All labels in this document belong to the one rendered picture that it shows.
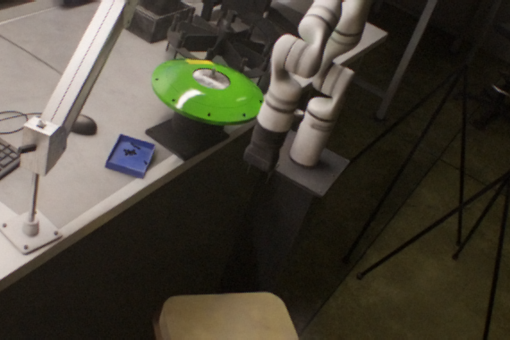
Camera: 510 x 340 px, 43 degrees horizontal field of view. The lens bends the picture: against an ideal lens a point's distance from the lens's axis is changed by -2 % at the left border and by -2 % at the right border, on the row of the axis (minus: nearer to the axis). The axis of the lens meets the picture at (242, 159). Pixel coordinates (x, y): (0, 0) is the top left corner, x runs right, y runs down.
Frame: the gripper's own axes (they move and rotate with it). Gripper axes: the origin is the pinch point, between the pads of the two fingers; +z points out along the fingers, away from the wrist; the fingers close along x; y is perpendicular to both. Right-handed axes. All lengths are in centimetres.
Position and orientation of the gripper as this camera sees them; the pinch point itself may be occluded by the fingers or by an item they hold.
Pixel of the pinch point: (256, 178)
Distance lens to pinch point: 157.2
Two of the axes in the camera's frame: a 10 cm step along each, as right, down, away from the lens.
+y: -4.6, 4.1, -7.9
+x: 8.5, 4.7, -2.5
